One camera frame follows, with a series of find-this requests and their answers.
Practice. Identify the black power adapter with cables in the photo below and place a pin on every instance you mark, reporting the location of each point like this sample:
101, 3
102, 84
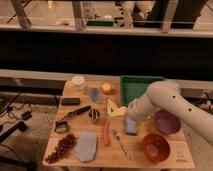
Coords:
11, 113

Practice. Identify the white paper cup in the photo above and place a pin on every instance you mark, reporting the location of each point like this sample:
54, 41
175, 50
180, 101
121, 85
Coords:
78, 81

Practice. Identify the small black square container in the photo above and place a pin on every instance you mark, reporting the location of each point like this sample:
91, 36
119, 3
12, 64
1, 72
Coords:
61, 127

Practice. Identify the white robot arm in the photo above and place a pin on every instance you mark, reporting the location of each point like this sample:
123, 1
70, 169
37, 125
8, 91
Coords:
166, 95

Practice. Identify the bunch of dark grapes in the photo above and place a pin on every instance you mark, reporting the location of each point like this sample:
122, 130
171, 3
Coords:
63, 146

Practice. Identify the purple bowl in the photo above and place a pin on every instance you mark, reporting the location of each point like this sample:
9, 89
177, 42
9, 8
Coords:
166, 122

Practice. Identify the black rectangular block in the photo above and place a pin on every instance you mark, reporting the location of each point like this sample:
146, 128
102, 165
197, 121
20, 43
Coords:
70, 101

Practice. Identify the green plastic tray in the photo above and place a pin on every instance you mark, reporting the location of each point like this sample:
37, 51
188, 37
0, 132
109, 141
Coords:
132, 87

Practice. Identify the metal fork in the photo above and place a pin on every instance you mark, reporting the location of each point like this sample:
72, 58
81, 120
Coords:
117, 137

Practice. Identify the grey blue folded cloth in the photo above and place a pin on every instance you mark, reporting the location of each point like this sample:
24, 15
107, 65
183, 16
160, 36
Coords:
85, 148

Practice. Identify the red orange bowl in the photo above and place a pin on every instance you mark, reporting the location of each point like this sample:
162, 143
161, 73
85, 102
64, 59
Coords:
155, 147

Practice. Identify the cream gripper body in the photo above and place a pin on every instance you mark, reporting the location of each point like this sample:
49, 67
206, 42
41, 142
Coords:
121, 111

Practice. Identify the blue sponge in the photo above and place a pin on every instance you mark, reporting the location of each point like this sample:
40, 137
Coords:
130, 126

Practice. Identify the small dark metal cup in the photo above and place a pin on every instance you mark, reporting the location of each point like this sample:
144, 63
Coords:
94, 115

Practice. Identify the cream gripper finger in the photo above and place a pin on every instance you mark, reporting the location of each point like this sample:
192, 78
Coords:
112, 108

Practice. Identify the orange fruit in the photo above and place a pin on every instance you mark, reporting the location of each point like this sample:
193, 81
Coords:
106, 88

